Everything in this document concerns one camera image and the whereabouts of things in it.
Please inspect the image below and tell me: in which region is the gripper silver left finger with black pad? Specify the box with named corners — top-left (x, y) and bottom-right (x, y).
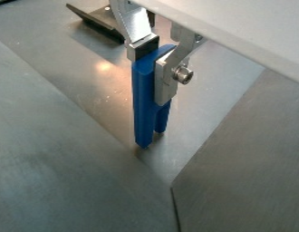
top-left (109, 0), bottom-right (159, 62)

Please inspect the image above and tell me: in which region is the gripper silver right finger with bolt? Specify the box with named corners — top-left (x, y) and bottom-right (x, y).
top-left (154, 23), bottom-right (206, 106)

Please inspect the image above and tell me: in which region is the blue square-circle peg object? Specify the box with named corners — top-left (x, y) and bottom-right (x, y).
top-left (131, 44), bottom-right (174, 148)

